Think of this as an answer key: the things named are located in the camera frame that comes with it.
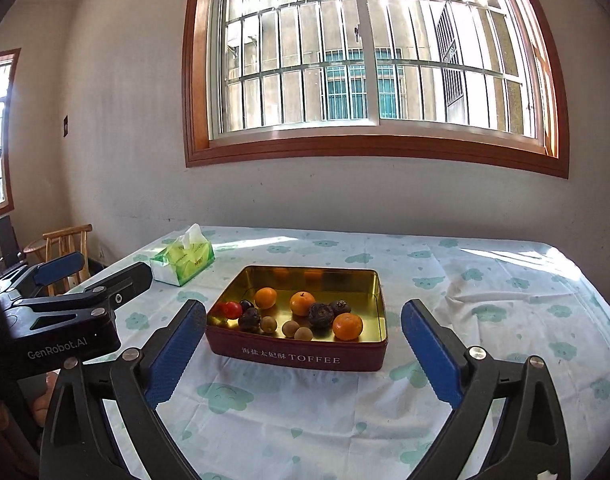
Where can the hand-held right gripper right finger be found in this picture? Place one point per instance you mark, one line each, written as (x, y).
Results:
(430, 355)

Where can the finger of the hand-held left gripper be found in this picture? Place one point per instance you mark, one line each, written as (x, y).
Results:
(60, 266)
(132, 277)

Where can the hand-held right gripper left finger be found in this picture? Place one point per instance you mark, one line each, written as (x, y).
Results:
(177, 355)

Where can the red cherry tomato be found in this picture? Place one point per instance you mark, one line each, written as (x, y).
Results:
(231, 309)

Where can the wrinkled dark passion fruit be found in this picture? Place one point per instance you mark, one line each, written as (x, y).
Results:
(320, 314)
(249, 318)
(340, 305)

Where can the dark purple plum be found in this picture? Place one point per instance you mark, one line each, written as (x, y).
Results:
(245, 305)

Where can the brown longan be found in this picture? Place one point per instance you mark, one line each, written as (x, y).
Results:
(289, 329)
(303, 333)
(269, 324)

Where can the small orange tangerine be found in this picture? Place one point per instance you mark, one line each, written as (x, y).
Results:
(265, 297)

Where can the red and gold tin box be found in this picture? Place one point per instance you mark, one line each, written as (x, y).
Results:
(295, 355)

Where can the person's left hand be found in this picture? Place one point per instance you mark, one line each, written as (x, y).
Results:
(41, 407)

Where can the wooden chair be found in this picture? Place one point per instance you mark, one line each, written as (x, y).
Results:
(67, 234)

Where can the green tissue pack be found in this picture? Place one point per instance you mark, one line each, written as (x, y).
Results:
(185, 260)

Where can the dark furniture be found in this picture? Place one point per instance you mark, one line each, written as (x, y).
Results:
(7, 240)

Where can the white cloud print tablecloth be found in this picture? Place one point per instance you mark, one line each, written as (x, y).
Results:
(485, 285)

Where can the dark wall switch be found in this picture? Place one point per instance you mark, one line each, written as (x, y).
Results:
(65, 126)

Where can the small wooden frame window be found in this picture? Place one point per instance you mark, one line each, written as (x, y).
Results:
(5, 85)

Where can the large wooden frame window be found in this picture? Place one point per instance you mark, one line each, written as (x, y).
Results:
(335, 147)

